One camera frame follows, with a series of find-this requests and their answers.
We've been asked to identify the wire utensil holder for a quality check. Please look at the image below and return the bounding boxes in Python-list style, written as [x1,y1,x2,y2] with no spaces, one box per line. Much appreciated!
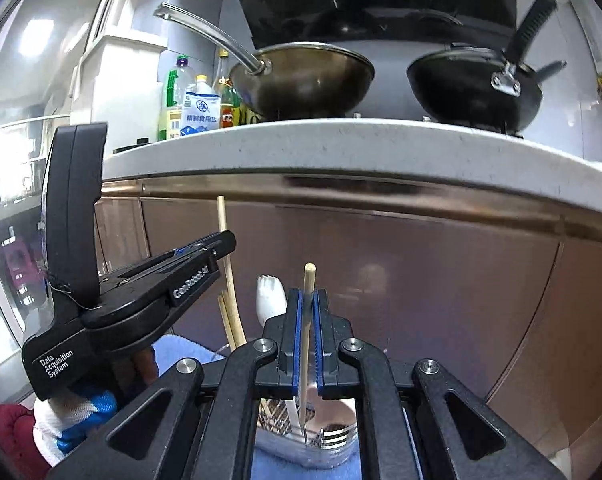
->
[255,395,358,470]

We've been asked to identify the sliding glass door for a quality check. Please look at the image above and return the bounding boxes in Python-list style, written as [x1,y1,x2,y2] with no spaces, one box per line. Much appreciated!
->
[0,0,128,401]

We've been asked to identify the person's left hand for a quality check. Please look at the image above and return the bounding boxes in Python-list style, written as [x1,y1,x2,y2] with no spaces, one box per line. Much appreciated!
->
[33,347,160,467]

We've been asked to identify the white boxed column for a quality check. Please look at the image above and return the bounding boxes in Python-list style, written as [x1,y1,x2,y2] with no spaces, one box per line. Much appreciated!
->
[71,35,170,144]

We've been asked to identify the white plastic fork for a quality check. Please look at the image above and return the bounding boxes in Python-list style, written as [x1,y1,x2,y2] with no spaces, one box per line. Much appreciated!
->
[256,274,304,436]

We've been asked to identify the green plastic oil bottle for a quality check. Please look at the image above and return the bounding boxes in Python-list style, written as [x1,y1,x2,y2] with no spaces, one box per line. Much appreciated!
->
[158,55,194,142]

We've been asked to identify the steel wok with long handle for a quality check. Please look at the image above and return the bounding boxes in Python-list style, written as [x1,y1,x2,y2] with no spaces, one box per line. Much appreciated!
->
[153,2,375,122]

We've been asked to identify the black wok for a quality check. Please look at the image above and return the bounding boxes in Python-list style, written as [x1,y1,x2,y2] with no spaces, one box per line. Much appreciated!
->
[407,0,558,135]

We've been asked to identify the green sauce bottle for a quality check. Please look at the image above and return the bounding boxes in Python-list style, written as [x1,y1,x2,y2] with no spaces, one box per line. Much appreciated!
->
[220,85,242,129]

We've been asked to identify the white and blue salt bag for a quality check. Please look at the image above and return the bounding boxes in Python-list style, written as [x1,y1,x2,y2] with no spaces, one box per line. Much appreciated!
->
[181,91,221,137]

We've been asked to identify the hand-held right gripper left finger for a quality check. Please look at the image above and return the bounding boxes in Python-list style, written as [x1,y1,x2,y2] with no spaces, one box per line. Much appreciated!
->
[48,287,303,480]

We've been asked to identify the person's left forearm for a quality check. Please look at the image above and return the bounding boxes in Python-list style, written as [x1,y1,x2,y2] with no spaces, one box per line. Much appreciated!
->
[0,401,49,480]

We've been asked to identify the pink plastic spoon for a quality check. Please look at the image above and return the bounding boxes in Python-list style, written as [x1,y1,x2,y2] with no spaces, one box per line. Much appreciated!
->
[313,399,357,428]

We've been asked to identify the tall bottle with gold cap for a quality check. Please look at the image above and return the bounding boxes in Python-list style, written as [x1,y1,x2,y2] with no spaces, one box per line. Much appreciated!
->
[214,50,232,92]

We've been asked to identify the dark olive oil bottle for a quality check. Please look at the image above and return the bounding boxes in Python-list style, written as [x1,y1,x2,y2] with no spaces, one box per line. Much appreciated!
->
[238,101,262,126]

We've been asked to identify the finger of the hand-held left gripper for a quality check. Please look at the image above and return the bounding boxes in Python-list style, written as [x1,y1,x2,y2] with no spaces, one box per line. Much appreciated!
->
[100,230,238,295]
[81,254,223,345]

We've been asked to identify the gas stove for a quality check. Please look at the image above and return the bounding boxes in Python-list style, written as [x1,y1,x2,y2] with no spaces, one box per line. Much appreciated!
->
[112,110,527,156]

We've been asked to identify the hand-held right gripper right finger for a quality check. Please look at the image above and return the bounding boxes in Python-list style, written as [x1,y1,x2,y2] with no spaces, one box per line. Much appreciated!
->
[315,287,568,480]

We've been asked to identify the white stone countertop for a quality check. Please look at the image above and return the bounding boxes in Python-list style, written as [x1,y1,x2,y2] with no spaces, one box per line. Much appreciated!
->
[101,119,602,212]

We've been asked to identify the blue towel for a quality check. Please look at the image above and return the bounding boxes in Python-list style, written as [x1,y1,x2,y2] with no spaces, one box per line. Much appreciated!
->
[148,334,364,480]

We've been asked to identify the grey wall casing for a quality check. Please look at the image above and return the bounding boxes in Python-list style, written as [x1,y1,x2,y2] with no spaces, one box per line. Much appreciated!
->
[166,0,226,81]

